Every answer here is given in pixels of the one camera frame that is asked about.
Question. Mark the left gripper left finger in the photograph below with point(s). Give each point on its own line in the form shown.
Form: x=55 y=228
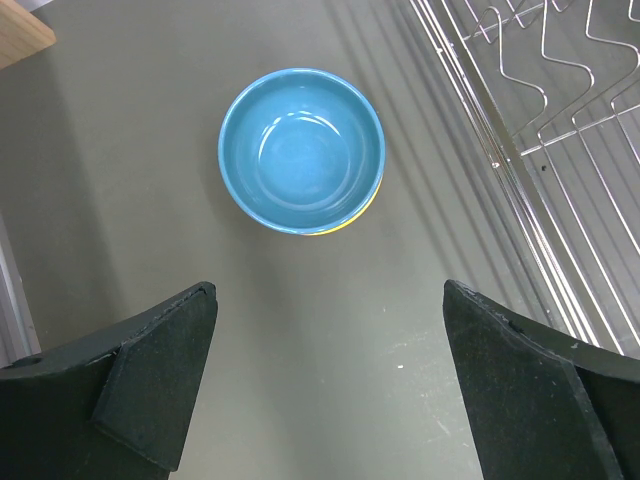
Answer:
x=115 y=404

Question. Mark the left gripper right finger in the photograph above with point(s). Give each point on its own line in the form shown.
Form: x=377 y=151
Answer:
x=541 y=404

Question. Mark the blue bowl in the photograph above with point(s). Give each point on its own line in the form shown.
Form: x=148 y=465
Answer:
x=302 y=151

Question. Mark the wooden shelf unit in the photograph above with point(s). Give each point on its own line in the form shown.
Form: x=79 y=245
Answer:
x=22 y=34

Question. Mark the aluminium rail frame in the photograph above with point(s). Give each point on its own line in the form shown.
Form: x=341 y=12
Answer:
x=18 y=334

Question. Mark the metal wire dish rack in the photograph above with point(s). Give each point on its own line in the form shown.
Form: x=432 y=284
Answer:
x=551 y=90

